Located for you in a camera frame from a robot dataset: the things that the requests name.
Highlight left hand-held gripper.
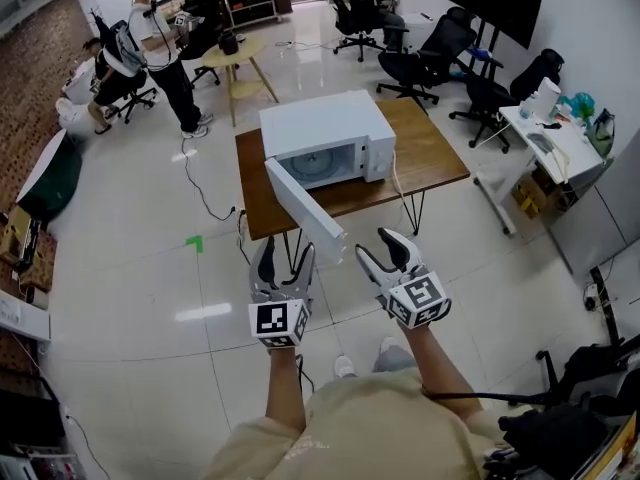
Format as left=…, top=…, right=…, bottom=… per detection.
left=248, top=236, right=317, bottom=352

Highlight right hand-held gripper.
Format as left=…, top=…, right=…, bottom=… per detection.
left=354, top=227, right=452, bottom=330

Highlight person's left forearm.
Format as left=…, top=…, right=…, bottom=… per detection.
left=264, top=348, right=308, bottom=434

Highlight person's right forearm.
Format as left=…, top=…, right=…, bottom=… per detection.
left=399, top=325, right=484, bottom=425

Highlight white microwave oven housing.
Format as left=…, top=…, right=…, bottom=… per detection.
left=258, top=89, right=398, bottom=192

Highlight person's grey trousers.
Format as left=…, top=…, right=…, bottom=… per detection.
left=373, top=345, right=417, bottom=375

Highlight glass turntable plate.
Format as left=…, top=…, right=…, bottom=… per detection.
left=289, top=149, right=342, bottom=180

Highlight person's left white shoe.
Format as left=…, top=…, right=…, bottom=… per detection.
left=333, top=354, right=358, bottom=381

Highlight brown wooden table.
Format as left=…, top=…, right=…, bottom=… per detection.
left=234, top=96, right=472, bottom=275

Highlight yellow box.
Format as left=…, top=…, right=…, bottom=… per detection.
left=511, top=174, right=545, bottom=220

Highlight person's beige shirt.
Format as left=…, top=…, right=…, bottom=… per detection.
left=199, top=370, right=507, bottom=480

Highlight black office chair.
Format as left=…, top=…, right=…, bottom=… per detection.
left=375, top=6, right=479, bottom=115
left=177, top=0, right=224, bottom=87
left=448, top=55, right=517, bottom=155
left=509, top=47, right=566, bottom=102
left=94, top=20, right=159, bottom=125
left=323, top=0, right=385, bottom=64

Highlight white desk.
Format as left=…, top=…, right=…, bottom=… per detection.
left=472, top=103, right=614, bottom=237

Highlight round light wooden table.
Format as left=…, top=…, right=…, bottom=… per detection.
left=201, top=35, right=280, bottom=129

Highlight grey metal cabinet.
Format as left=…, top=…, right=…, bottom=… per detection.
left=548, top=127, right=640, bottom=277

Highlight white kettle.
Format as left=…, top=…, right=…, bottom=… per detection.
left=534, top=77, right=563, bottom=115

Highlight black pot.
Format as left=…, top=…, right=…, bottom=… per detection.
left=218, top=29, right=242, bottom=57

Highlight white side table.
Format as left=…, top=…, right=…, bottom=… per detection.
left=399, top=11, right=440, bottom=53

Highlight black television stand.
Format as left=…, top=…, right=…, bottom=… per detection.
left=468, top=17, right=505, bottom=82

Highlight black equipment bag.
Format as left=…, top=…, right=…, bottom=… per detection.
left=498, top=401, right=614, bottom=475

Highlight green tote bag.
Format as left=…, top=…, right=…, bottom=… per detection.
left=585, top=108, right=617, bottom=160

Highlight teal plastic bag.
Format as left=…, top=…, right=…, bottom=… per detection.
left=556, top=91, right=597, bottom=120

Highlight brown cardboard box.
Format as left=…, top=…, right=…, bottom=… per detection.
left=0, top=206, right=59, bottom=295

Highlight white round bin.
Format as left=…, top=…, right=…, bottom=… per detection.
left=55, top=96, right=92, bottom=130

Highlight white flat box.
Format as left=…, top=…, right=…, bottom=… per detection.
left=0, top=289, right=52, bottom=343

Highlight black monitor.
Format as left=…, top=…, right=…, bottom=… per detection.
left=0, top=375, right=67, bottom=450

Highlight clear plastic storage box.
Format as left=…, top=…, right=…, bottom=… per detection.
left=8, top=446, right=77, bottom=480

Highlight white power cord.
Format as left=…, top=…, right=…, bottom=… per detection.
left=391, top=150, right=419, bottom=215

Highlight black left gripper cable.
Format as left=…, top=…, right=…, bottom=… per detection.
left=295, top=353, right=317, bottom=396

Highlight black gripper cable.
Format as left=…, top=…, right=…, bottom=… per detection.
left=295, top=353, right=317, bottom=396
left=421, top=386, right=554, bottom=405

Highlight black floor cable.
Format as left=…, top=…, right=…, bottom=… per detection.
left=178, top=135, right=237, bottom=223

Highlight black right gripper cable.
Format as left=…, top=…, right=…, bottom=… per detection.
left=421, top=386, right=554, bottom=405

